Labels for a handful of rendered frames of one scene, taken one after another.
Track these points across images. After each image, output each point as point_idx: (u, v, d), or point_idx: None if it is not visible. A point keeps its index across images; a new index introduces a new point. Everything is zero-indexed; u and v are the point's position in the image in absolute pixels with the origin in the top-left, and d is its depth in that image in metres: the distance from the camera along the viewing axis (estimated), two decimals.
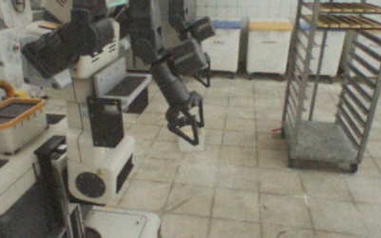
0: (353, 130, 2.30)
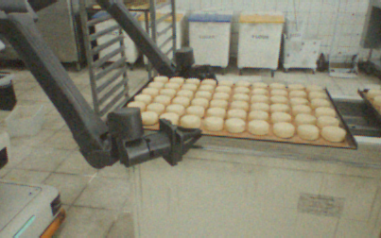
0: None
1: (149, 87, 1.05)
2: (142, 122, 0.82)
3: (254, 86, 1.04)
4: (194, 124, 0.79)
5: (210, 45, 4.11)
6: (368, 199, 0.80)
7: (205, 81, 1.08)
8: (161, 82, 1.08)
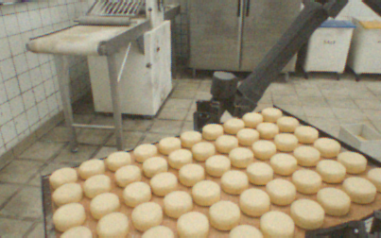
0: None
1: (349, 153, 0.64)
2: None
3: None
4: (203, 127, 0.77)
5: None
6: None
7: (309, 204, 0.51)
8: (356, 166, 0.59)
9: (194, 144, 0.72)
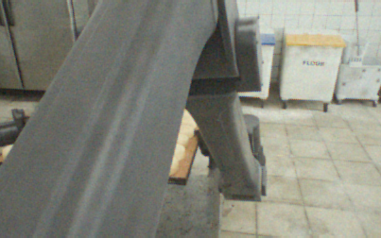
0: None
1: None
2: (183, 155, 0.65)
3: None
4: (193, 128, 0.77)
5: None
6: None
7: None
8: None
9: None
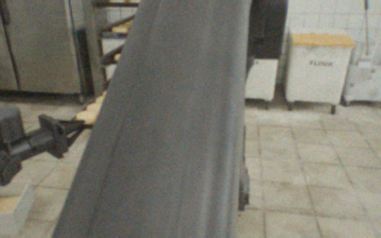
0: None
1: None
2: None
3: None
4: None
5: (251, 74, 3.17)
6: None
7: None
8: None
9: None
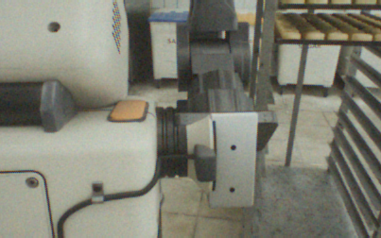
0: (358, 206, 1.22)
1: (322, 37, 0.90)
2: None
3: (285, 19, 1.21)
4: None
5: (312, 58, 2.99)
6: None
7: (287, 25, 1.06)
8: (306, 33, 0.93)
9: None
